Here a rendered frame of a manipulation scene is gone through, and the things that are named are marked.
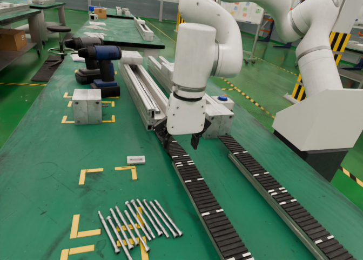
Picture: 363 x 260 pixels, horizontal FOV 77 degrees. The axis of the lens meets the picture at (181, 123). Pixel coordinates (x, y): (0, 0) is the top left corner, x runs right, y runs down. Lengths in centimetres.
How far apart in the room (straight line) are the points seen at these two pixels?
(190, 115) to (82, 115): 42
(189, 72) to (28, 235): 45
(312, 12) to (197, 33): 65
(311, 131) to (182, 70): 54
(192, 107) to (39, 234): 41
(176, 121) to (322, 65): 62
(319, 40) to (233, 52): 56
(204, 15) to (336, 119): 59
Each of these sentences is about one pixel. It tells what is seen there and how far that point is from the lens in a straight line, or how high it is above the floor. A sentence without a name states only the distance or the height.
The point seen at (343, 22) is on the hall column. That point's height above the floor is 122.
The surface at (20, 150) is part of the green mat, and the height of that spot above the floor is 78.
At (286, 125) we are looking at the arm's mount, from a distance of 97.
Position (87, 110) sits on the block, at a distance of 84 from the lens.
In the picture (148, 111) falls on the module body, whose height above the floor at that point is 86.
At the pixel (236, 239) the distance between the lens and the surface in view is 49.
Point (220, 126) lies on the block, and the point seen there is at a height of 83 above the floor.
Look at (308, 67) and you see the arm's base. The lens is 100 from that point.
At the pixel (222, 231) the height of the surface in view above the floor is 81.
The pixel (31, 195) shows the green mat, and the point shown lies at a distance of 63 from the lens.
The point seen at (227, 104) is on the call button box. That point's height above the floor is 83.
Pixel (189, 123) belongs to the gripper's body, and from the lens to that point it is 58.
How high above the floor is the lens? 120
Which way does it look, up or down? 28 degrees down
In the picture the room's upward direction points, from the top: 8 degrees clockwise
